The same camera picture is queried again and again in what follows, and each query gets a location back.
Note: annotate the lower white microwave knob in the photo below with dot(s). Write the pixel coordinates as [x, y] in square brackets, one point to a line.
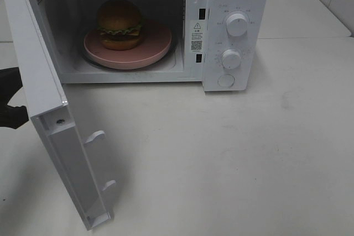
[231, 59]

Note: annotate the white microwave oven body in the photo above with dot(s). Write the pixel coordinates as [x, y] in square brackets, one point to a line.
[198, 25]

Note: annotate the white microwave knob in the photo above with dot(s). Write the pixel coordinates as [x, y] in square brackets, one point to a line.
[231, 59]
[236, 23]

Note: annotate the pink round plate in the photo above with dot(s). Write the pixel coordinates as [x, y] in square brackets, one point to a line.
[157, 40]

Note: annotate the upper white microwave knob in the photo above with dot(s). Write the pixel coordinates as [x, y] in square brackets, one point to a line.
[236, 23]

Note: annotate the glass microwave turntable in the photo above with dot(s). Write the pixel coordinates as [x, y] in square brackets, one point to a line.
[167, 62]

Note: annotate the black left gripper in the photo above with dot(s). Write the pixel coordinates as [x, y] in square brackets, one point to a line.
[11, 83]

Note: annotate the white microwave door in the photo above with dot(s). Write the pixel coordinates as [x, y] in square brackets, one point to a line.
[49, 110]

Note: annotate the round white door button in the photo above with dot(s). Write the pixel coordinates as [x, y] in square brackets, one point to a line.
[226, 81]

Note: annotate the toy burger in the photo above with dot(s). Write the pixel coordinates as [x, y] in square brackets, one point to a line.
[119, 23]

